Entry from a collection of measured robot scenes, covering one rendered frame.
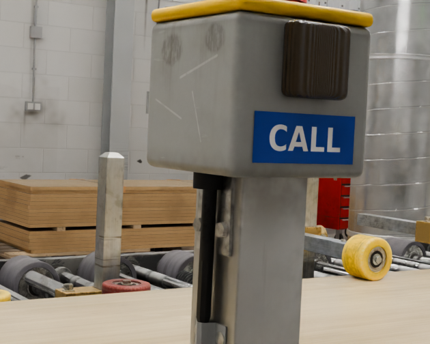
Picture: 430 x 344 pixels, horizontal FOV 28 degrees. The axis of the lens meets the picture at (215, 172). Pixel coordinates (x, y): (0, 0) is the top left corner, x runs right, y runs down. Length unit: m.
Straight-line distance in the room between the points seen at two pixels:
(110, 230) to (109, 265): 0.06
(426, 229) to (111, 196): 0.83
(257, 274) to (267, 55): 0.09
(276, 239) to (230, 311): 0.04
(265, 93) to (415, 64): 4.48
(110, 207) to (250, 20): 1.23
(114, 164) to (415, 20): 3.45
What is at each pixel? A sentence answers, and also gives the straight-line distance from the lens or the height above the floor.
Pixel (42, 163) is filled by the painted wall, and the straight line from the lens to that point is 8.05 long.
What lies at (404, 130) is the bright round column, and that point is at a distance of 4.78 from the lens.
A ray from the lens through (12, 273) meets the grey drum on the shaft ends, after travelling 1.95.
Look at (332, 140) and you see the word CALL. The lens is 0.35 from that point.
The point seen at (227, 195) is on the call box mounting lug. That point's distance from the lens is 0.36.
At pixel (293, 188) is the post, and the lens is 0.37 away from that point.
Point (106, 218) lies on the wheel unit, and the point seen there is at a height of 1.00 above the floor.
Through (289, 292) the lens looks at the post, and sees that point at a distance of 0.37.
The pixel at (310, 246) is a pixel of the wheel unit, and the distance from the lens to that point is 1.72.
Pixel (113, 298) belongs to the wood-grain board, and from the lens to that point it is 1.33.
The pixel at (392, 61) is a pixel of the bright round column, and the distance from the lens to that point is 4.80.
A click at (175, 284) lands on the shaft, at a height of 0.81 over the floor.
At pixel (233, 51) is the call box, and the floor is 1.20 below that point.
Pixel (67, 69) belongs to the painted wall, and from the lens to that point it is 8.14.
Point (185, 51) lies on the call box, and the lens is 0.36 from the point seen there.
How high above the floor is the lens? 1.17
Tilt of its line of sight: 3 degrees down
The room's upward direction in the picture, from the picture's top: 3 degrees clockwise
